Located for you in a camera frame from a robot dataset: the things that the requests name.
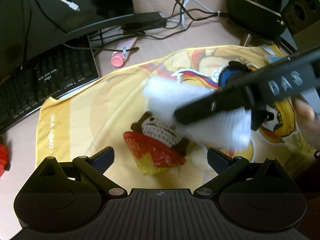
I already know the yellow printed cloth mat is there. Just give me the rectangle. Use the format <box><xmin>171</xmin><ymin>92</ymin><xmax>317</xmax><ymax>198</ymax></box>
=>
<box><xmin>36</xmin><ymin>44</ymin><xmax>316</xmax><ymax>190</ymax></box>

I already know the person right hand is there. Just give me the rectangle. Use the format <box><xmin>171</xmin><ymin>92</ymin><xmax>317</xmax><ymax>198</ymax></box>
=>
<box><xmin>292</xmin><ymin>98</ymin><xmax>320</xmax><ymax>160</ymax></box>

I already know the black computer monitor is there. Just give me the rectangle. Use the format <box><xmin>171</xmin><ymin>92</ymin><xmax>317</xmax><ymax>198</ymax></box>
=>
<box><xmin>1</xmin><ymin>0</ymin><xmax>166</xmax><ymax>72</ymax></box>

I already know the blue white tissue pack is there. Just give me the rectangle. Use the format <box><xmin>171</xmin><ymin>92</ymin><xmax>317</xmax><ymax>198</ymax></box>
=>
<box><xmin>265</xmin><ymin>56</ymin><xmax>283</xmax><ymax>64</ymax></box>

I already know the red star crochet container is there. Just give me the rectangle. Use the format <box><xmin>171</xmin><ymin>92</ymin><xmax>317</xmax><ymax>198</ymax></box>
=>
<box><xmin>123</xmin><ymin>112</ymin><xmax>192</xmax><ymax>176</ymax></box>

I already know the pink tube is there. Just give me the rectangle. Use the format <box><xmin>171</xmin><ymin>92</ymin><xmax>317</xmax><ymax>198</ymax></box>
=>
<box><xmin>111</xmin><ymin>37</ymin><xmax>137</xmax><ymax>68</ymax></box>

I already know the white wipe cloth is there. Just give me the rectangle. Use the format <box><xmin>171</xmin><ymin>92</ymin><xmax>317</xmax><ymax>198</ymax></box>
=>
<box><xmin>142</xmin><ymin>76</ymin><xmax>251</xmax><ymax>151</ymax></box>

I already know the red toy figure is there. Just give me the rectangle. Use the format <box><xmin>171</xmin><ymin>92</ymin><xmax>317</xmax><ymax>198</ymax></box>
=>
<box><xmin>0</xmin><ymin>137</ymin><xmax>10</xmax><ymax>177</ymax></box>

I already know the black round humidifier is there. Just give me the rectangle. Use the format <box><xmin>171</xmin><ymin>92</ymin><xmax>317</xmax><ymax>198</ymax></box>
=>
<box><xmin>226</xmin><ymin>0</ymin><xmax>320</xmax><ymax>43</ymax></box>

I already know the black tangled cable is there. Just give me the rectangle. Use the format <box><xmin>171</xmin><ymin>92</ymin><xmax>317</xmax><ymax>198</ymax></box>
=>
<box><xmin>62</xmin><ymin>0</ymin><xmax>226</xmax><ymax>55</ymax></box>

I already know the black keyboard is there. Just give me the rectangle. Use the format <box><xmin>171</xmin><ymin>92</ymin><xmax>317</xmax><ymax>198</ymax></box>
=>
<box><xmin>1</xmin><ymin>36</ymin><xmax>99</xmax><ymax>132</ymax></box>

